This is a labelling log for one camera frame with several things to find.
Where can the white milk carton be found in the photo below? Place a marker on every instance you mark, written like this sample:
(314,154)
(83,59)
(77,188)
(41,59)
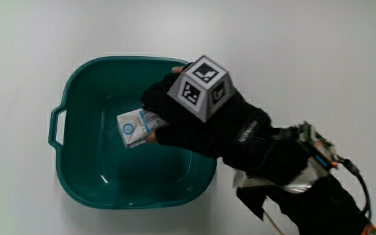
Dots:
(135,128)

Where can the person's right forearm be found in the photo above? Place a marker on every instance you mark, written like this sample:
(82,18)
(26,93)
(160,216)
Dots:
(318,205)

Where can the green circuit board module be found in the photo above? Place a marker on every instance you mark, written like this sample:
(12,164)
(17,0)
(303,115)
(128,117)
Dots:
(318,147)

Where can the green plastic basin plate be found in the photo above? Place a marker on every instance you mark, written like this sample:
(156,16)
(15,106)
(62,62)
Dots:
(93,98)

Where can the person's right hand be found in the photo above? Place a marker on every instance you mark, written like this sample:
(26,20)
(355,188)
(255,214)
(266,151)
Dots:
(188,134)

